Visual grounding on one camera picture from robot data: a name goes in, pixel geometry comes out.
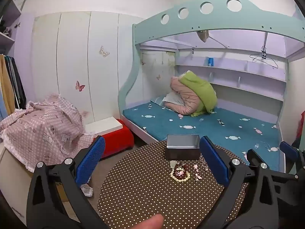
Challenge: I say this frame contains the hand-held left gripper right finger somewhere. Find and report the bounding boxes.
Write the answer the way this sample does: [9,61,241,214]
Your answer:
[199,135,280,229]

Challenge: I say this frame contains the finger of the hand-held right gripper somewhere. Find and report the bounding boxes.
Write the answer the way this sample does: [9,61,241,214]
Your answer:
[280,141,305,173]
[246,148,263,171]

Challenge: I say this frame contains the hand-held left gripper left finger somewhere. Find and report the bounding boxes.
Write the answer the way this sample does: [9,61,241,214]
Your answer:
[26,135,108,229]

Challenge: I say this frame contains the silver chain necklace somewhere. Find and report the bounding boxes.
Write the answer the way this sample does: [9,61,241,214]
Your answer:
[199,155,210,171]

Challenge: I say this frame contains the grey metal tin box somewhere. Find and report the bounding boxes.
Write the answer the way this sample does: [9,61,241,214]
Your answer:
[165,135,201,161]

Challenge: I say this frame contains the dark red bead bracelet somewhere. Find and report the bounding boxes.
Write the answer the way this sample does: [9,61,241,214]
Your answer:
[173,162,189,178]

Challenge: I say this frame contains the person's left hand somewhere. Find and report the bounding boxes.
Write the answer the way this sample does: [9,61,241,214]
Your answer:
[137,213,165,229]

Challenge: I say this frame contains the red cloth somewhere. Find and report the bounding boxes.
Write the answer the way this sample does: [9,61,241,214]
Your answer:
[296,111,305,144]

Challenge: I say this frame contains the blue candy-print mattress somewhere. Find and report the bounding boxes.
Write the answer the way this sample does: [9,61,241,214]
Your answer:
[122,102,287,173]

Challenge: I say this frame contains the red ottoman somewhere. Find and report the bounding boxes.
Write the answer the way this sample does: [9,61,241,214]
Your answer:
[92,119,135,159]

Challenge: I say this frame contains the white board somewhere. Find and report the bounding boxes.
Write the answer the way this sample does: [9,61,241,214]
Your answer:
[84,116,123,136]

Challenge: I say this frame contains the cardboard box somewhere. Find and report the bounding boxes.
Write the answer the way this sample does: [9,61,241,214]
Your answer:
[53,181,72,202]

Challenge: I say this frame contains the pink printed cloth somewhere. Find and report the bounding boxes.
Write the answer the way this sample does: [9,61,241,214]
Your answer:
[0,94,96,173]

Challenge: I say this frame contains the brown polka-dot tablecloth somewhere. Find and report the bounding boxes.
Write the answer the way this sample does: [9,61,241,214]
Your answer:
[97,140,250,229]

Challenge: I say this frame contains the pink padded quilt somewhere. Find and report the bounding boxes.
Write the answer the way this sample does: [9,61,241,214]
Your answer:
[164,76,203,115]

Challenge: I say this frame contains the green blanket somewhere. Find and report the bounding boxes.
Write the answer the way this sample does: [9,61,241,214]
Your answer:
[179,70,217,117]

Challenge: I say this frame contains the white pillow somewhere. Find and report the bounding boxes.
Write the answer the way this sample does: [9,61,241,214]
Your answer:
[162,93,185,107]

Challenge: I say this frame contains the light blue folded cloth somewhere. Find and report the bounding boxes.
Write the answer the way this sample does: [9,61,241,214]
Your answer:
[152,97,168,106]

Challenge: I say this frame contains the white low cabinet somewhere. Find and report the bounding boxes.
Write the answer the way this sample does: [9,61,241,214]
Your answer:
[0,143,80,223]

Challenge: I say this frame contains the white wardrobe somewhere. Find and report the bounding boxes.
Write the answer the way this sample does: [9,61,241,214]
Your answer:
[30,10,153,125]

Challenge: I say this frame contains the black hanging garment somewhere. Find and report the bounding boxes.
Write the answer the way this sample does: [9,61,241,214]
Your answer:
[11,57,27,110]

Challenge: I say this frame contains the beige butterfly sticker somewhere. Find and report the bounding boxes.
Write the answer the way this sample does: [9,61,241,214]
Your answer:
[99,45,110,58]

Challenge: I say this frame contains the grey hanging garment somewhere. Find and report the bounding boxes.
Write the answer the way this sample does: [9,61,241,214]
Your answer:
[5,56,20,110]

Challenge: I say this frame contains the yellow hanging garment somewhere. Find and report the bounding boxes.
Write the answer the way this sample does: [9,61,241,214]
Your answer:
[0,54,13,119]

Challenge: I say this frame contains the beige hanging cloth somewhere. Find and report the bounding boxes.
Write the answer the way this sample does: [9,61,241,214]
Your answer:
[196,30,210,43]

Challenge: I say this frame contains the lilac open shelf cabinet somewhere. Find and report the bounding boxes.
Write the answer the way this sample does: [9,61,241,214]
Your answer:
[0,1,22,51]

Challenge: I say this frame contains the lilac wall shelves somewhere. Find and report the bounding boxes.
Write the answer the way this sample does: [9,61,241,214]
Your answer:
[175,52,289,102]

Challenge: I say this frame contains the wire clothes hanger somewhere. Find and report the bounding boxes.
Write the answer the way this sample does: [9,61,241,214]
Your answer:
[249,52,279,70]

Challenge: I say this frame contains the teal bunk bed frame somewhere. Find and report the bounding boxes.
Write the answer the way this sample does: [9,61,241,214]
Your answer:
[118,0,305,173]

